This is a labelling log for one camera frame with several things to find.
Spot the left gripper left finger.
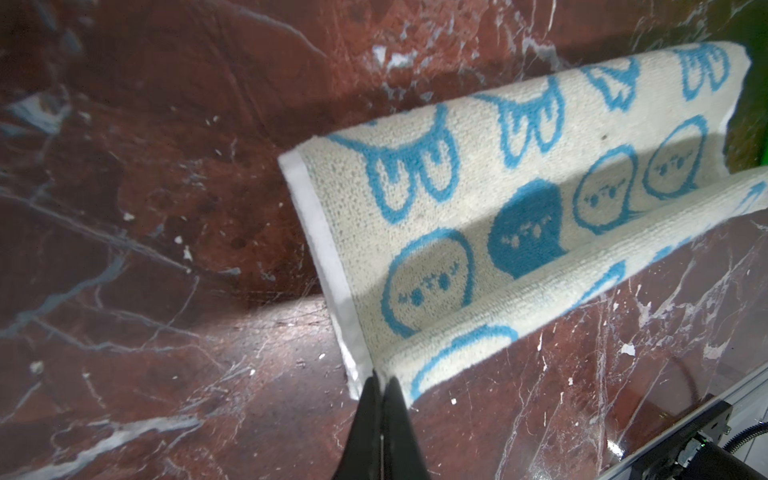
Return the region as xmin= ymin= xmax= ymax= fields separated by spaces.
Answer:
xmin=332 ymin=375 xmax=382 ymax=480

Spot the green plastic basket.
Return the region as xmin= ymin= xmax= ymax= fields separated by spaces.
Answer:
xmin=721 ymin=1 xmax=767 ymax=173

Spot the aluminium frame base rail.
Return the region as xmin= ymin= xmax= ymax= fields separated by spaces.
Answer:
xmin=600 ymin=364 xmax=767 ymax=479

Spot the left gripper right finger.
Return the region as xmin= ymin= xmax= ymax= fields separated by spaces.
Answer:
xmin=381 ymin=377 xmax=431 ymax=480

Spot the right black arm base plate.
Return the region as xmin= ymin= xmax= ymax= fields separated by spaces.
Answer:
xmin=629 ymin=400 xmax=732 ymax=480

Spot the blue bunny towel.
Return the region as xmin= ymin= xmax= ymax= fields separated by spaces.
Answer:
xmin=279 ymin=42 xmax=767 ymax=403

